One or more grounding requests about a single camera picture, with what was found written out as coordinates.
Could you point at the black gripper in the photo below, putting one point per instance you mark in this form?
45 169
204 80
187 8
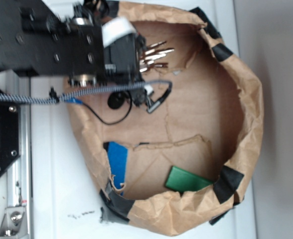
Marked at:
122 66

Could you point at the silver key bunch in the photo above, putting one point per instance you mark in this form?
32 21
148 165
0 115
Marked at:
148 59

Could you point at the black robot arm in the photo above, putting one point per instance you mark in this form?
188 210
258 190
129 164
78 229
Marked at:
34 41

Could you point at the white label tape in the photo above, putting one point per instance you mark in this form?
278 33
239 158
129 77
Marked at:
115 29

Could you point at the blue flat block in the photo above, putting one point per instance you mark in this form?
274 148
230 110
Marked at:
117 155

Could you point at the brown paper bag container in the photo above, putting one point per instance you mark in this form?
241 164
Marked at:
210 125

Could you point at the green flat block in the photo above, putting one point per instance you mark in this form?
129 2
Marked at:
181 181

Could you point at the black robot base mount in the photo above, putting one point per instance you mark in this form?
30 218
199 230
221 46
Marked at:
9 133

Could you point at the aluminium extrusion rail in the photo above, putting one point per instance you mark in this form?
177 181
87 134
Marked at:
19 174

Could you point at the metal corner bracket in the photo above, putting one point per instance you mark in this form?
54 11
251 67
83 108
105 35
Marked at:
14 223

